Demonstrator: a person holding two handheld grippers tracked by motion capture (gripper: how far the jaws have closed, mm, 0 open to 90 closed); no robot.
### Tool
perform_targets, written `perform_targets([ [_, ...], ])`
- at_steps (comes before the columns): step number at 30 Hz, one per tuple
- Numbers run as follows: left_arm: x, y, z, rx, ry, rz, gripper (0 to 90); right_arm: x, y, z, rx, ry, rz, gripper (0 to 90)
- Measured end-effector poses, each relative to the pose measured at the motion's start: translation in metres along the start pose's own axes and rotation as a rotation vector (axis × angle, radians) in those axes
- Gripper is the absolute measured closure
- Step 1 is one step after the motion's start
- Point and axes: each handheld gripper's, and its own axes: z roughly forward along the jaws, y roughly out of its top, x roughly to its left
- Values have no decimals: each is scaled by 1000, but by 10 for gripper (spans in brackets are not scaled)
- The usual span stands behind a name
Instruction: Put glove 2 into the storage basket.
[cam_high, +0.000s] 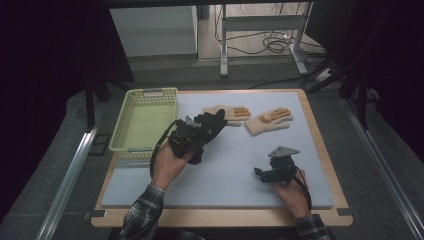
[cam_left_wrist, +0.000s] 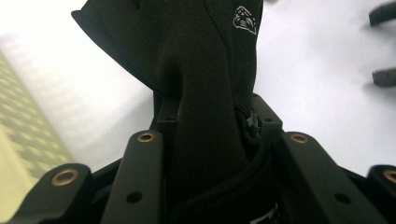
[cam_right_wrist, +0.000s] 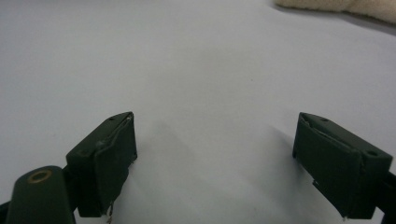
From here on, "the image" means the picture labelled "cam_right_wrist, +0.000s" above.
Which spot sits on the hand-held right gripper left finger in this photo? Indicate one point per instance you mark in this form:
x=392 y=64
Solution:
x=106 y=161

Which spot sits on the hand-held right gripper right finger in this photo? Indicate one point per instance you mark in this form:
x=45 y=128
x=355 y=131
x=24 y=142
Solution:
x=339 y=169

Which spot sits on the cream fleece cloth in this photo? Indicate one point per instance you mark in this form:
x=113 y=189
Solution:
x=358 y=6

